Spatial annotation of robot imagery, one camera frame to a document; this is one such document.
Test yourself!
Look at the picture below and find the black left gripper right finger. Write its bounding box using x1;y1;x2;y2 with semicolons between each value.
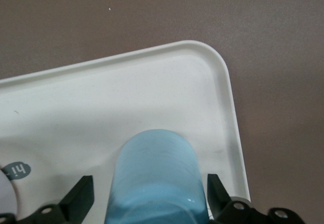
207;173;304;224

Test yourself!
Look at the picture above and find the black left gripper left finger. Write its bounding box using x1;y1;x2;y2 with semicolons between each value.
0;175;95;224

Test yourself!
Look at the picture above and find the light blue cup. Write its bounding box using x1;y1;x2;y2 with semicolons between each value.
105;129;206;224

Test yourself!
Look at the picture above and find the white bowl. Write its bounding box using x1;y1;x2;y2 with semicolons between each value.
0;170;16;214

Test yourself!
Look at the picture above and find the cream plastic tray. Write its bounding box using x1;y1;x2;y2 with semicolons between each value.
0;39;252;224

